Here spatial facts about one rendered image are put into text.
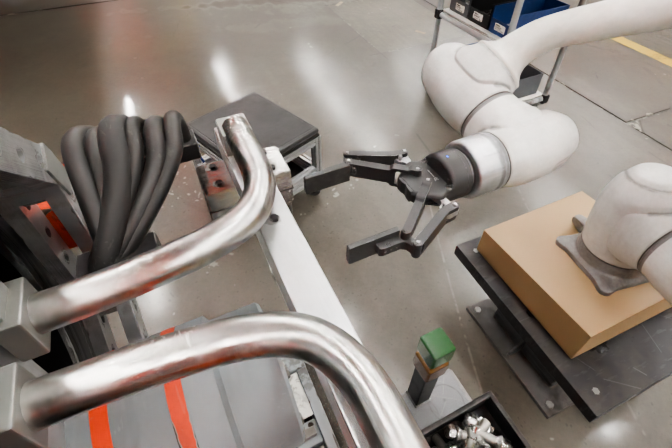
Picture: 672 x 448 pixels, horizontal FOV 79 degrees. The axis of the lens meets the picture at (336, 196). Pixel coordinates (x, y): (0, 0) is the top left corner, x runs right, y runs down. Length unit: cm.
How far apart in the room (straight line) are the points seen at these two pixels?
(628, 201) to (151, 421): 92
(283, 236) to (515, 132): 42
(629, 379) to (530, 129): 70
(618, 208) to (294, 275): 84
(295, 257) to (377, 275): 119
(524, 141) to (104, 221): 53
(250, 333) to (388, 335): 115
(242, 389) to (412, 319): 111
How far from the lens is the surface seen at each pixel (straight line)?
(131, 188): 34
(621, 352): 122
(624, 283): 117
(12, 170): 40
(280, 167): 43
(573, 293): 112
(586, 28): 77
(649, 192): 102
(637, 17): 77
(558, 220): 127
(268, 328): 24
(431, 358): 64
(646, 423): 154
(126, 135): 35
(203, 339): 25
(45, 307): 30
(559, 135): 69
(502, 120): 66
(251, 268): 154
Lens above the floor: 123
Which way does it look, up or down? 44 degrees down
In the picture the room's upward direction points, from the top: straight up
